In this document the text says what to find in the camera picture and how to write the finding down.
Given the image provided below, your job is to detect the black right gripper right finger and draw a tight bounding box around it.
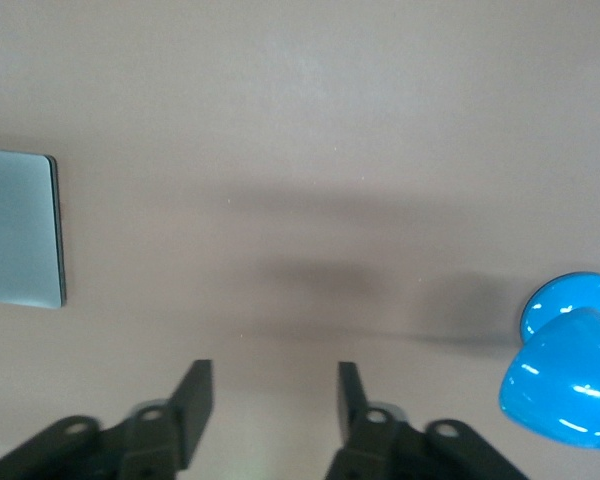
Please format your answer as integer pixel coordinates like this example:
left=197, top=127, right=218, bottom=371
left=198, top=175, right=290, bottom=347
left=324, top=360, right=531, bottom=480

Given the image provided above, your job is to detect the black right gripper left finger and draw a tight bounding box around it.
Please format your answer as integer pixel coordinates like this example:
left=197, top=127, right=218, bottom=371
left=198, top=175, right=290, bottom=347
left=0, top=359, right=214, bottom=480

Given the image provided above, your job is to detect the silver grey laptop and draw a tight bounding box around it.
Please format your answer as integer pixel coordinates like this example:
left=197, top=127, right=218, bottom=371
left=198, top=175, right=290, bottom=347
left=0, top=147, right=68, bottom=310

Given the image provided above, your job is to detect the blue desk lamp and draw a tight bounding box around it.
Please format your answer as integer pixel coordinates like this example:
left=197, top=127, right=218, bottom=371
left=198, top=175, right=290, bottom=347
left=497, top=270, right=600, bottom=462

